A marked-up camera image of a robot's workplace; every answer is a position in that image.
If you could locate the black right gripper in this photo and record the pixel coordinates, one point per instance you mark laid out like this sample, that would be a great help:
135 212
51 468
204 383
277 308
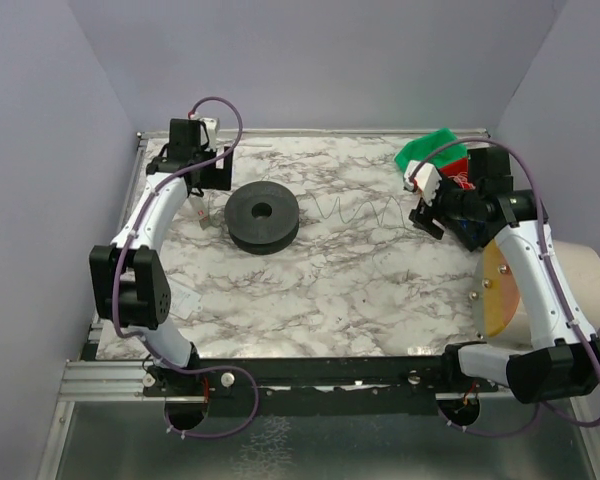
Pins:
427 220

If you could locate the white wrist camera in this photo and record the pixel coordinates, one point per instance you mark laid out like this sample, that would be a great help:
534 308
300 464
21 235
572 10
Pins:
209 128
422 178

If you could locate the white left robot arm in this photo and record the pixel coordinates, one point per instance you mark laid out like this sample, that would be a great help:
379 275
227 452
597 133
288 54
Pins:
129 283

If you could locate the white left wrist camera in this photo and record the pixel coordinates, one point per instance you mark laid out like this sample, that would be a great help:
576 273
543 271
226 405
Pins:
209 128

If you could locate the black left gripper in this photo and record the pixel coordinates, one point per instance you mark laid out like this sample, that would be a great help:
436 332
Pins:
219 170

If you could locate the black cable spool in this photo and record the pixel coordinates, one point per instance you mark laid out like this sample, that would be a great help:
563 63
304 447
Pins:
262 217

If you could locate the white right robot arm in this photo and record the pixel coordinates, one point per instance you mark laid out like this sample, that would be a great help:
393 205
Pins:
538 340

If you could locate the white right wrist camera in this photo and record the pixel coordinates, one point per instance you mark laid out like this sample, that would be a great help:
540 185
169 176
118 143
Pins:
422 178

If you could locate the white paper label packet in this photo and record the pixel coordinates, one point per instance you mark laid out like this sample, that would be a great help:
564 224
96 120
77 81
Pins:
184 301

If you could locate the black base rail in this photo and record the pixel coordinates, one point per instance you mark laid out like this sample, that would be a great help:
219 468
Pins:
314 386

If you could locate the large white cylinder bucket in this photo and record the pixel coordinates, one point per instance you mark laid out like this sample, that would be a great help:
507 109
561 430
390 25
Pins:
575 295

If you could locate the green plastic bin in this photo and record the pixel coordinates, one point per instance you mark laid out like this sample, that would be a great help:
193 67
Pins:
420 148

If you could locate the red plastic bin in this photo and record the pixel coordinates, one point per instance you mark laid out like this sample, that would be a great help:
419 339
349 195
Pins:
458 172

